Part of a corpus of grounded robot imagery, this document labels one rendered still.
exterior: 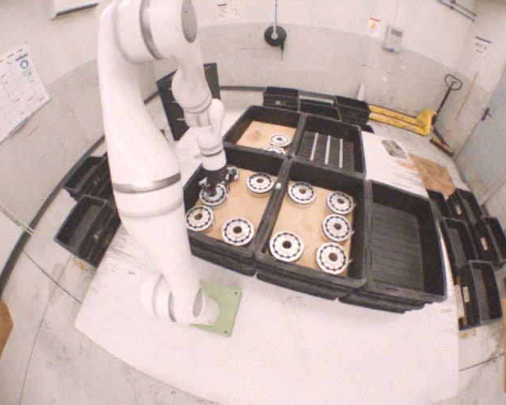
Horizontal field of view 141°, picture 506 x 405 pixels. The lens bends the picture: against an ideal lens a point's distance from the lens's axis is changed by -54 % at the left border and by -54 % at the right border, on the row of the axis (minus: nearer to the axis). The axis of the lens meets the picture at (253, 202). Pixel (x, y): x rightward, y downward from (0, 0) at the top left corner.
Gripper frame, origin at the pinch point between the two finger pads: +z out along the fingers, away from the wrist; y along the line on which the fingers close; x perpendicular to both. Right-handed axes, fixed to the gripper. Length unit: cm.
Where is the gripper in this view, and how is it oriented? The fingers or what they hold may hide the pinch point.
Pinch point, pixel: (221, 191)
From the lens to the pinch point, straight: 72.2
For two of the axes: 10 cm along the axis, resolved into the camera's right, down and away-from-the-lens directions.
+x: -5.5, -6.5, 5.2
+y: 8.4, -4.5, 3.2
